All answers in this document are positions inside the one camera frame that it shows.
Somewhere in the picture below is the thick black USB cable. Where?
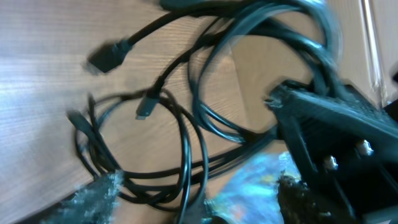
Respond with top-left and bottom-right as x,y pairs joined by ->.
85,0 -> 346,144

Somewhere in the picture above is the thin black USB cable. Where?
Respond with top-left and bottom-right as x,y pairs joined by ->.
67,18 -> 280,224

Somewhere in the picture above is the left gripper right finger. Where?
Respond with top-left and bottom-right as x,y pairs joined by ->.
277,175 -> 330,224

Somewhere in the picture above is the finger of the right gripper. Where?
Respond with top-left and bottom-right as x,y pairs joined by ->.
265,80 -> 397,218

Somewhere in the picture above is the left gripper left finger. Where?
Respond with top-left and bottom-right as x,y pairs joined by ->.
12,169 -> 125,224

